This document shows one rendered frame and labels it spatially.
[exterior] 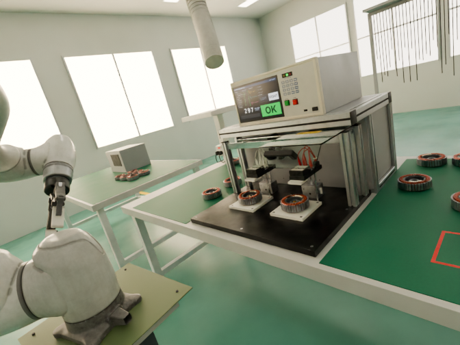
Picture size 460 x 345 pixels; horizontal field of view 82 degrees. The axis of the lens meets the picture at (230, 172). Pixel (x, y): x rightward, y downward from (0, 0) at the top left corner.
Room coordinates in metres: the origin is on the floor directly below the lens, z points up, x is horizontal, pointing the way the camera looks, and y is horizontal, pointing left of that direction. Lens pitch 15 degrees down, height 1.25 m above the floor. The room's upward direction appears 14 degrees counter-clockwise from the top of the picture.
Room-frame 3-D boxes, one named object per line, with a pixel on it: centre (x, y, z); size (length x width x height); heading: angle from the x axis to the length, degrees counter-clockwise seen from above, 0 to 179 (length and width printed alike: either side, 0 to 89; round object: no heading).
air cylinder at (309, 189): (1.08, -0.33, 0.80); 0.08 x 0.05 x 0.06; 41
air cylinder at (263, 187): (1.26, -0.17, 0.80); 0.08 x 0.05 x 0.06; 41
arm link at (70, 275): (0.66, 0.48, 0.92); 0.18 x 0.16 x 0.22; 104
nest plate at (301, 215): (0.98, -0.22, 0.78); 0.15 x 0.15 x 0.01; 41
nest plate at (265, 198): (1.16, -0.06, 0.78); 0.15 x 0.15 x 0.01; 41
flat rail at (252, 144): (1.14, -0.22, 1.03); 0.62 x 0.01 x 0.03; 41
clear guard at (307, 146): (0.92, -0.28, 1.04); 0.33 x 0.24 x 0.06; 131
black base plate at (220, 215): (1.08, -0.15, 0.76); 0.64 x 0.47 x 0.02; 41
